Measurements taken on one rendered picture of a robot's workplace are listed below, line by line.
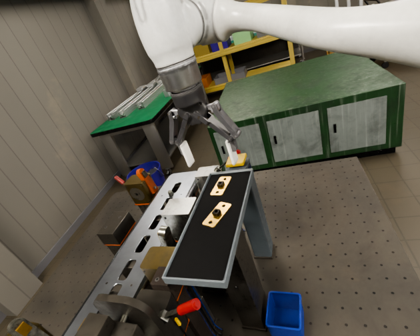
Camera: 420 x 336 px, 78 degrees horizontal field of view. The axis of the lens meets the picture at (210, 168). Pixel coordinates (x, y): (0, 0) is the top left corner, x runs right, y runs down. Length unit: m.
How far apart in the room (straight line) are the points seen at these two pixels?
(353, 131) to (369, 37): 2.22
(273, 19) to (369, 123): 2.16
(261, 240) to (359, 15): 0.79
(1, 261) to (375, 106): 3.33
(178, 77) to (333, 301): 0.82
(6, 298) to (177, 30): 2.62
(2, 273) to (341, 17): 2.77
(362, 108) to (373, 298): 1.82
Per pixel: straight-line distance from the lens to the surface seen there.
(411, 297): 1.05
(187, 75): 0.58
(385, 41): 0.46
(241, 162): 0.83
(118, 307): 0.58
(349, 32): 0.46
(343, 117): 2.57
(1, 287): 2.84
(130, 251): 0.96
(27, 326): 0.88
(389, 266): 1.10
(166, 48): 0.57
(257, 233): 1.02
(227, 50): 5.43
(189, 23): 0.60
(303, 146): 2.63
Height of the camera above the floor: 1.58
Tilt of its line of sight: 29 degrees down
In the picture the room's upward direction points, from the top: 21 degrees counter-clockwise
